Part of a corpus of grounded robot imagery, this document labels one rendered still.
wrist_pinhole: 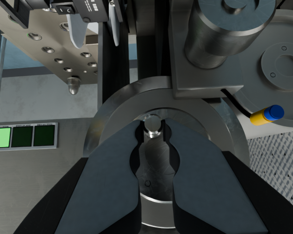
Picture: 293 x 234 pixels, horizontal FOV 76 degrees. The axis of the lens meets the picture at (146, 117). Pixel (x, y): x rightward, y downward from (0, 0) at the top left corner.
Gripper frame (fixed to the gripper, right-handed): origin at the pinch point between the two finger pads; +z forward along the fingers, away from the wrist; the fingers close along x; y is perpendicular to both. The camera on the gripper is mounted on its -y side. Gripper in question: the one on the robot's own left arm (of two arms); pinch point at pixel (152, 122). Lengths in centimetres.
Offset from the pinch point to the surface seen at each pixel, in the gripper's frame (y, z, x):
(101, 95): 0.4, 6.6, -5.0
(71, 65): 3.0, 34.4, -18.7
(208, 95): -0.3, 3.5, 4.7
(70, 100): 84, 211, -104
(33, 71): 51, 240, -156
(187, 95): -0.5, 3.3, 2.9
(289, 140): 9.9, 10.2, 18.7
